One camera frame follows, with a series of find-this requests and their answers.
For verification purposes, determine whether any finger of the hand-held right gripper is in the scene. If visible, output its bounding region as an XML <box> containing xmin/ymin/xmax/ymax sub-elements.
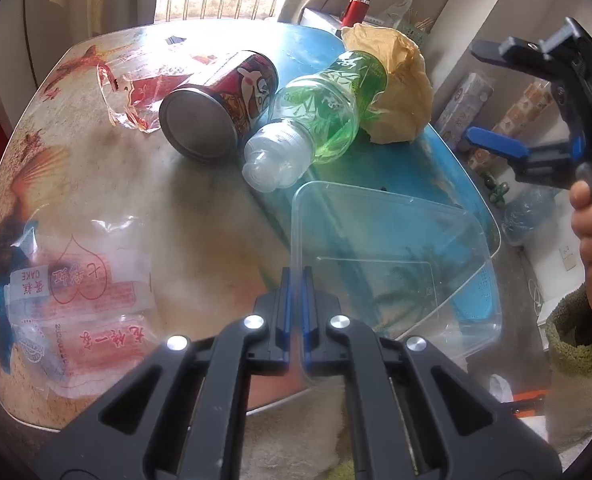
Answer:
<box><xmin>465</xmin><ymin>126</ymin><xmax>579</xmax><ymax>187</ymax></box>
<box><xmin>470</xmin><ymin>37</ymin><xmax>544</xmax><ymax>81</ymax></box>

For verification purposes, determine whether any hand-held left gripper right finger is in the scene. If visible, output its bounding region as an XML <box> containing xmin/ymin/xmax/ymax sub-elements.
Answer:
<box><xmin>300</xmin><ymin>266</ymin><xmax>562</xmax><ymax>480</ymax></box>

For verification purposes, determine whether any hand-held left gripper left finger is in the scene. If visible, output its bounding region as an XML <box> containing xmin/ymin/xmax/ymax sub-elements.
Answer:
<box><xmin>33</xmin><ymin>266</ymin><xmax>294</xmax><ymax>480</ymax></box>

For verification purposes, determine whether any yellow paper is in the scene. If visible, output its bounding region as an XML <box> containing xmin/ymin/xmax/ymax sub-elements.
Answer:
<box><xmin>341</xmin><ymin>22</ymin><xmax>434</xmax><ymax>146</ymax></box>

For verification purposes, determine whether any clear plastic container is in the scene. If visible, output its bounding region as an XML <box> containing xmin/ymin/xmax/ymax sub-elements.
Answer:
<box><xmin>291</xmin><ymin>180</ymin><xmax>504</xmax><ymax>361</ymax></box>

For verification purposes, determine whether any green plastic bottle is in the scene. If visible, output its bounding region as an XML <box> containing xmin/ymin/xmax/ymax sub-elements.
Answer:
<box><xmin>242</xmin><ymin>50</ymin><xmax>389</xmax><ymax>192</ymax></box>

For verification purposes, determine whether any clear heart-print cake wrapper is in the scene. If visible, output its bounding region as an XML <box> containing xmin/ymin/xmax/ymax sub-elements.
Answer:
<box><xmin>6</xmin><ymin>215</ymin><xmax>164</xmax><ymax>401</ymax></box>

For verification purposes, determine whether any red printed snack can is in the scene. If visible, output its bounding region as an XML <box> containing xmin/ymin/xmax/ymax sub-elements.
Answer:
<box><xmin>158</xmin><ymin>50</ymin><xmax>279</xmax><ymax>163</ymax></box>

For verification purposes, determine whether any person's right forearm green sleeve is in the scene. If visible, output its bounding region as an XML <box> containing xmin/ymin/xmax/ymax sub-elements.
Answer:
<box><xmin>545</xmin><ymin>285</ymin><xmax>592</xmax><ymax>456</ymax></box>

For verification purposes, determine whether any patterned cardboard box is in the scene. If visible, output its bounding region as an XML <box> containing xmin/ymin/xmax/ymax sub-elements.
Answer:
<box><xmin>468</xmin><ymin>80</ymin><xmax>559</xmax><ymax>173</ymax></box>

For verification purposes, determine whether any long printed carton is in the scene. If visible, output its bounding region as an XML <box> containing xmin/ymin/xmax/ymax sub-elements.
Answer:
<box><xmin>435</xmin><ymin>72</ymin><xmax>494</xmax><ymax>151</ymax></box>

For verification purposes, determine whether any clear water bottle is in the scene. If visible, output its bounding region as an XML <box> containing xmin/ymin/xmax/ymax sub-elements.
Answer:
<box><xmin>501</xmin><ymin>185</ymin><xmax>561</xmax><ymax>247</ymax></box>

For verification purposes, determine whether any white plastic bag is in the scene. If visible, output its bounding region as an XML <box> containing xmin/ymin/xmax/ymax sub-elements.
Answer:
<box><xmin>371</xmin><ymin>1</ymin><xmax>433</xmax><ymax>38</ymax></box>

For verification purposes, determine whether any cream shaggy rug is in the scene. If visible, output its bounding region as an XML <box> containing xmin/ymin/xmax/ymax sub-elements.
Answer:
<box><xmin>238</xmin><ymin>377</ymin><xmax>359</xmax><ymax>480</ymax></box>

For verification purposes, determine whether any red bottle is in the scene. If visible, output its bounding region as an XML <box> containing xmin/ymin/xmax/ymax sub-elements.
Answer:
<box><xmin>341</xmin><ymin>0</ymin><xmax>370</xmax><ymax>29</ymax></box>

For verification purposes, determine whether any white box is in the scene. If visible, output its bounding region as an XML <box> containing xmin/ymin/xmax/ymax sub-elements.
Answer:
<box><xmin>300</xmin><ymin>7</ymin><xmax>348</xmax><ymax>36</ymax></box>

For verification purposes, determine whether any orange tool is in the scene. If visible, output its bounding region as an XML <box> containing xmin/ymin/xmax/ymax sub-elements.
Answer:
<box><xmin>510</xmin><ymin>390</ymin><xmax>548</xmax><ymax>417</ymax></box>

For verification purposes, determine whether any clear red-print wrapper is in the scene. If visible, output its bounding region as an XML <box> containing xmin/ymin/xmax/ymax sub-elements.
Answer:
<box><xmin>96</xmin><ymin>57</ymin><xmax>212</xmax><ymax>135</ymax></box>

